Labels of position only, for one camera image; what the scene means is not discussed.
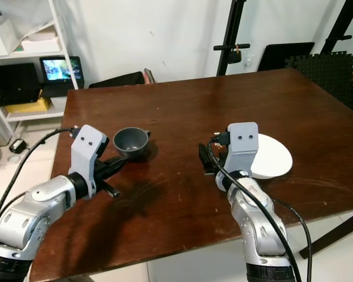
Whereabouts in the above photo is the white plate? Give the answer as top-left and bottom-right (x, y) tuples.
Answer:
(250, 133), (294, 180)

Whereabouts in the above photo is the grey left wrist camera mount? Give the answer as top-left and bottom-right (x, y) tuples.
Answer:
(71, 125), (112, 199)

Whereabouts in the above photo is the black flat case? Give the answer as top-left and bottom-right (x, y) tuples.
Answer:
(88, 69), (155, 89)

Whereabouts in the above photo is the white storage box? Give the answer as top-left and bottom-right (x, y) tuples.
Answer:
(0, 26), (19, 58)

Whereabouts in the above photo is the black foam mat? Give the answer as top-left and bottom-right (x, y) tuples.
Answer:
(285, 51), (353, 110)

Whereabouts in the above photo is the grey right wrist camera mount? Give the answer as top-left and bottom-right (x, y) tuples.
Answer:
(227, 122), (259, 176)

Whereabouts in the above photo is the black flat panel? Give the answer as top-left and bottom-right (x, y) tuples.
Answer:
(257, 42), (316, 73)

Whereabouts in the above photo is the black slanted stand leg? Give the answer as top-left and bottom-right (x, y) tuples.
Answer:
(320, 0), (353, 55)

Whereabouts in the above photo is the black tripod stand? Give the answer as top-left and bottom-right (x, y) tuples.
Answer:
(212, 0), (251, 76)

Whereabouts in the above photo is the black charger on floor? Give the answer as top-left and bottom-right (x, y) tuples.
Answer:
(9, 137), (28, 155)

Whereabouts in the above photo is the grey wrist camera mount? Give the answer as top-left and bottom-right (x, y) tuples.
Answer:
(71, 125), (112, 199)
(227, 122), (259, 176)

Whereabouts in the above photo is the dark brown wooden table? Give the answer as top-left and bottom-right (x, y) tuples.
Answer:
(28, 68), (353, 282)

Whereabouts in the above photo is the tablet with lit screen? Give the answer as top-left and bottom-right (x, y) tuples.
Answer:
(39, 56), (85, 98)

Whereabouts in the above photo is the white metal shelf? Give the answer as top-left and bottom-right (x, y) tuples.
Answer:
(0, 0), (84, 139)

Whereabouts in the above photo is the white tray on shelf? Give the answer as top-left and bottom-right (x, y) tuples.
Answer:
(20, 32), (63, 53)

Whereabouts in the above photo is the yellow flat box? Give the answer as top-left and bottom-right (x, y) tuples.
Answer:
(4, 96), (52, 115)

